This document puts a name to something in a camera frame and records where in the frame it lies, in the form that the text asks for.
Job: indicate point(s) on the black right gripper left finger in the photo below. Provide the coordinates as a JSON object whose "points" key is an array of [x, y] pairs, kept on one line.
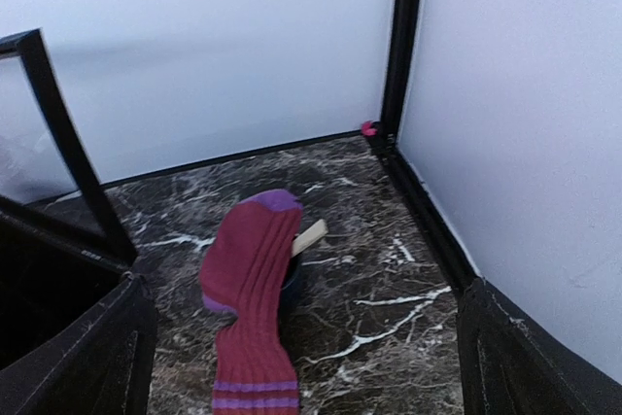
{"points": [[100, 364]]}

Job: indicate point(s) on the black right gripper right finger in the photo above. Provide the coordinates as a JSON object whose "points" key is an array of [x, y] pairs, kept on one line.
{"points": [[511, 365]]}

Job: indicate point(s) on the maroon purple striped sock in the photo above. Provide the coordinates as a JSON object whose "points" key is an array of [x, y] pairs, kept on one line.
{"points": [[244, 271]]}

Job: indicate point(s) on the black display case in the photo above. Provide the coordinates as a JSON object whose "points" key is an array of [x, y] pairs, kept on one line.
{"points": [[63, 247]]}

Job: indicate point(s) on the dark blue mug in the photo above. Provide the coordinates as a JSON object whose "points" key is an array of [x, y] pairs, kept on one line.
{"points": [[292, 283]]}

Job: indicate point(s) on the wooden stick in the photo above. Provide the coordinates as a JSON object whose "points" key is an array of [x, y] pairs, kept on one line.
{"points": [[309, 237]]}

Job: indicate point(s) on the small pink object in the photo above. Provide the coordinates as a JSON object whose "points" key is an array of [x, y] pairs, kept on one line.
{"points": [[369, 129]]}

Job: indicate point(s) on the black right corner post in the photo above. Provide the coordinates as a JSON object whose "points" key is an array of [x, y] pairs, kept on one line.
{"points": [[402, 42]]}

